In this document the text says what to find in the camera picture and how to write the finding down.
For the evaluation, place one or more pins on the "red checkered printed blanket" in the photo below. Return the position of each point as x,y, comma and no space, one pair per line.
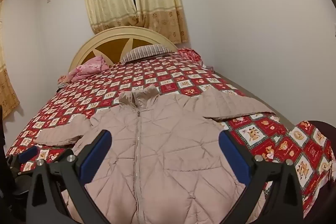
288,145

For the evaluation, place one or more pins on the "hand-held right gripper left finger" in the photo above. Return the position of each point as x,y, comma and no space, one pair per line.
95,154

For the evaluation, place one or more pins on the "cream wooden headboard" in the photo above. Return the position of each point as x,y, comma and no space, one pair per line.
110,41

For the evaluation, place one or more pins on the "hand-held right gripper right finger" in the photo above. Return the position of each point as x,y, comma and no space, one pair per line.
233,154

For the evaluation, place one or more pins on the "red patterned pillow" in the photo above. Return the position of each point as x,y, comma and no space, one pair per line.
189,54

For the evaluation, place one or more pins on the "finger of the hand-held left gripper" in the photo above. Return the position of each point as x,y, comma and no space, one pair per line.
28,154

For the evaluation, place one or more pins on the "pink pillow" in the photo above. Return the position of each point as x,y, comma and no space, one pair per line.
88,67

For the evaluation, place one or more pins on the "beige quilted puffer jacket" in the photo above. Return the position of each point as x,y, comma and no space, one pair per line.
157,150

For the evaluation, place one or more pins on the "striped pillow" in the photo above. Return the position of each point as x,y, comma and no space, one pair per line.
147,52

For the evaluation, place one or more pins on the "dark wooden footboard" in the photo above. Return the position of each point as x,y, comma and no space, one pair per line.
319,124

